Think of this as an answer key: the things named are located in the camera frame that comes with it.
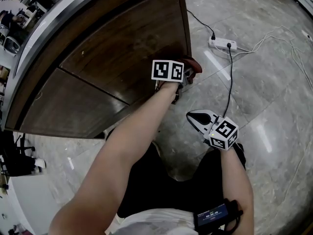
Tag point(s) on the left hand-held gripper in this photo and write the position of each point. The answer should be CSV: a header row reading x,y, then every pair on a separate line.
x,y
166,70

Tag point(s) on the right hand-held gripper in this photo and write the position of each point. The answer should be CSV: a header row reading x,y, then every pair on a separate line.
x,y
223,133

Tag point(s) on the reddish brown cloth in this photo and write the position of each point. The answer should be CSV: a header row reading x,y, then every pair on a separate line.
x,y
195,67

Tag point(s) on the brown wooden sink cabinet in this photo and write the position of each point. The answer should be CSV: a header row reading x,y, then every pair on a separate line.
x,y
110,57

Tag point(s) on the person's right forearm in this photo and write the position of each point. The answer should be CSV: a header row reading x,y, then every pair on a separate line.
x,y
237,180

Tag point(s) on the person's left forearm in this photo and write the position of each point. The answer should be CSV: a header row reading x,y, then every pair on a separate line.
x,y
117,160

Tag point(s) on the white power strip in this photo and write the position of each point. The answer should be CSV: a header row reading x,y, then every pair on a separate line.
x,y
221,43

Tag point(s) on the person's black trousers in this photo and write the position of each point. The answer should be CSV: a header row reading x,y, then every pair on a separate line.
x,y
171,192

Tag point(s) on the black device with screen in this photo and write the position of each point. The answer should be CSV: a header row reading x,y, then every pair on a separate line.
x,y
212,215

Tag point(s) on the person's white shirt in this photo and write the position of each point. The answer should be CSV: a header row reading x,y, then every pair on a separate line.
x,y
156,223

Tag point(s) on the white chair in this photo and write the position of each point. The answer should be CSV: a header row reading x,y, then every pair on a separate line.
x,y
11,45

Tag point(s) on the black office chair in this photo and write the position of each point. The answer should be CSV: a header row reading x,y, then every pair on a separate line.
x,y
17,153

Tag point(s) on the white table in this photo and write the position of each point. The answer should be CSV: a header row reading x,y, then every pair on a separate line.
x,y
27,204

